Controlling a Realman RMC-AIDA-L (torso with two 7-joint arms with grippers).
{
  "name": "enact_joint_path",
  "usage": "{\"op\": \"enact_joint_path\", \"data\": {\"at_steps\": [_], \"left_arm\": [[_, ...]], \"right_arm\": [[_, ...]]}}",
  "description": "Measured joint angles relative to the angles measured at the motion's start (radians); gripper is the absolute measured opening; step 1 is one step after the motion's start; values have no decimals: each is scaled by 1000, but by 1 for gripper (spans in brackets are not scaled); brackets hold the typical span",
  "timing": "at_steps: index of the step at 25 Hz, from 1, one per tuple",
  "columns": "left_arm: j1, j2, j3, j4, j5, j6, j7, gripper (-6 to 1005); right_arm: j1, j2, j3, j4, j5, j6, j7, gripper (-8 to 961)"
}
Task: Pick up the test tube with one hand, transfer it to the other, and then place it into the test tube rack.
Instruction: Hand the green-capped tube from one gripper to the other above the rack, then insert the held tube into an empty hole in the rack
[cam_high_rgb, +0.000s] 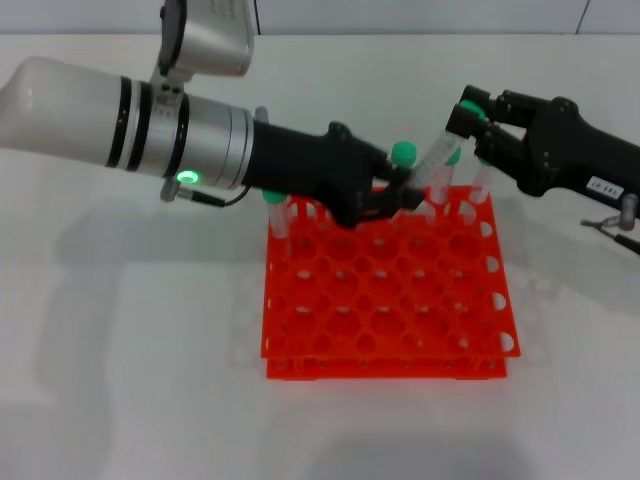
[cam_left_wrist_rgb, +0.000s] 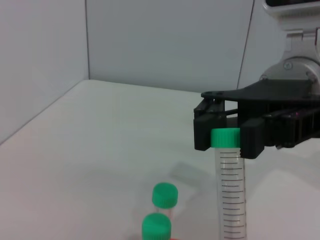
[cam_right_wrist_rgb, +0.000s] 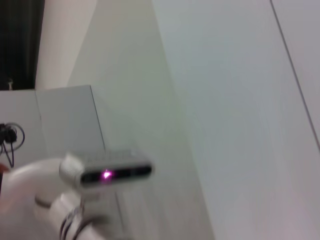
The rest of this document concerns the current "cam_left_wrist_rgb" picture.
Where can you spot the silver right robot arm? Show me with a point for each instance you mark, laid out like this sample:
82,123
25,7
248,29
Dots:
295,67

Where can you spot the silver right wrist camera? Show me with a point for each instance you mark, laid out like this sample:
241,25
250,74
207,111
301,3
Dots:
292,10

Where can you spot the orange test tube rack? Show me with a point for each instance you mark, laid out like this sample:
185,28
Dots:
173,239

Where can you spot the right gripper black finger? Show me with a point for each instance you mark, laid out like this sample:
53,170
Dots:
203,135

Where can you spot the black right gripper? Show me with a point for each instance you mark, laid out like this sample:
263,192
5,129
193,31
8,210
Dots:
275,96

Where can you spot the green capped clear test tube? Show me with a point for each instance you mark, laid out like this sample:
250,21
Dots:
156,225
165,195
225,138

